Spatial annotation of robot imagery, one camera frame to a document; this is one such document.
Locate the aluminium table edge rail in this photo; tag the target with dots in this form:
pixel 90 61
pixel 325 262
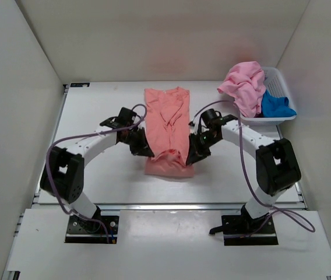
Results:
pixel 171 206

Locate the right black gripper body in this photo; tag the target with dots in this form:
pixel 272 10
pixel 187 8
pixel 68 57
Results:
pixel 205 142

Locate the light pink t shirt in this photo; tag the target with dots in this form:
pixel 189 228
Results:
pixel 245 84

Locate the blue t shirt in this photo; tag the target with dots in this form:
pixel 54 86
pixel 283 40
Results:
pixel 276 107

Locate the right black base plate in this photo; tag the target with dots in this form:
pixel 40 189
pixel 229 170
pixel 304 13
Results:
pixel 236 232

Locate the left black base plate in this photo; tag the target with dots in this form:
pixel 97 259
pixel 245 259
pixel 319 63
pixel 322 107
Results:
pixel 80 231

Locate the blue label sticker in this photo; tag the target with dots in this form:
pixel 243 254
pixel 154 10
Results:
pixel 79 85

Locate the salmon pink t shirt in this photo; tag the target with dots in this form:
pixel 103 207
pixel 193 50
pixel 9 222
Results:
pixel 167 132

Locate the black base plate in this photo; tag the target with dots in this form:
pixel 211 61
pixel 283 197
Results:
pixel 236 232
pixel 80 231

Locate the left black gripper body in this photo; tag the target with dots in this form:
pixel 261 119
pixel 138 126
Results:
pixel 134 136

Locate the white plastic laundry basket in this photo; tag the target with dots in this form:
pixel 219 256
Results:
pixel 277 87

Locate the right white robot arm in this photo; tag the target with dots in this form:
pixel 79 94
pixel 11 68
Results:
pixel 277 168

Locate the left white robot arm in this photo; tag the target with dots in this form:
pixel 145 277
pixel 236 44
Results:
pixel 67 158

